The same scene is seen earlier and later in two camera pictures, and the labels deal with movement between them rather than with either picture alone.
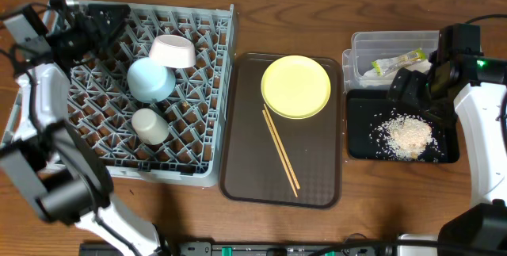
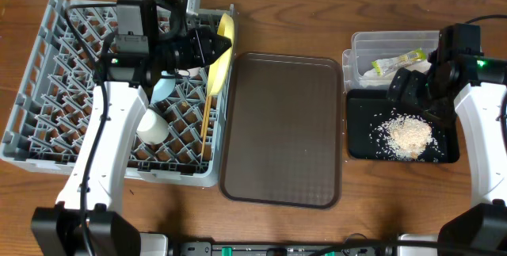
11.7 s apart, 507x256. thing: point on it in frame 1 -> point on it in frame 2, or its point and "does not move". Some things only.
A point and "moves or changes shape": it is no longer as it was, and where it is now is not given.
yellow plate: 295,87 -> 220,70
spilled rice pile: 401,136 does not move
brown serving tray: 251,169 does not move
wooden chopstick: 280,153 -> 204,116
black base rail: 254,249 does not move
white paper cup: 150,127 does not move
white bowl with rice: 173,51 moves or changes shape
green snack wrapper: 390,63 does not move
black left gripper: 96,36 -> 196,43
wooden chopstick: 281,147 -> 207,124
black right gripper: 408,93 does not move
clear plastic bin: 375,56 does not move
